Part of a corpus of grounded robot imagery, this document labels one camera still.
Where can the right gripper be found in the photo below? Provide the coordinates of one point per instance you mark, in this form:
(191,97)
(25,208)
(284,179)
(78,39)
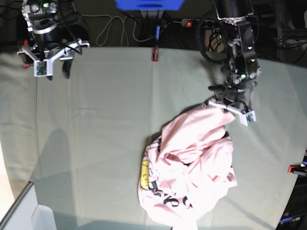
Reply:
(43,60)

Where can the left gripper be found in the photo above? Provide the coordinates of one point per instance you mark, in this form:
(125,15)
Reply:
(235,100)

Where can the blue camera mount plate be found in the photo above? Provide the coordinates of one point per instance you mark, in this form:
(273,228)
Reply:
(133,5)

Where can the red black clamp centre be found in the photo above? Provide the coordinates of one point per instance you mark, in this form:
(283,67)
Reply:
(155,51)

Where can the red black clamp left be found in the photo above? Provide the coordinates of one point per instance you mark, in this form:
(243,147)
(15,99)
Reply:
(26,60)

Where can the green table cloth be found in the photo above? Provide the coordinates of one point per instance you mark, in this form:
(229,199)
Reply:
(80,140)

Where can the pink t-shirt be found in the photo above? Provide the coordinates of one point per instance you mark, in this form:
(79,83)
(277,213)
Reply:
(188,168)

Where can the red black clamp right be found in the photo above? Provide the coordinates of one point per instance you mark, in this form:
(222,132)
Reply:
(300,170)

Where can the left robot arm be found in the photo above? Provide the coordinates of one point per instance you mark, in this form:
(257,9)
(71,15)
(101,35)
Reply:
(240,65)

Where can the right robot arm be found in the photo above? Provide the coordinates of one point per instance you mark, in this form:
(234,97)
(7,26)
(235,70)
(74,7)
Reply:
(55,33)

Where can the black power strip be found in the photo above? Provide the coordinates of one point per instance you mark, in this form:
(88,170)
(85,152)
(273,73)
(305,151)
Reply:
(207,24)

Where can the white plastic bin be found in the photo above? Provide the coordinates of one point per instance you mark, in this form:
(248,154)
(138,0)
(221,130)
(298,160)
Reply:
(27,214)

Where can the red black clamp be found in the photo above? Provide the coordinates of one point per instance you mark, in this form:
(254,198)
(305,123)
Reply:
(155,51)
(26,60)
(300,170)

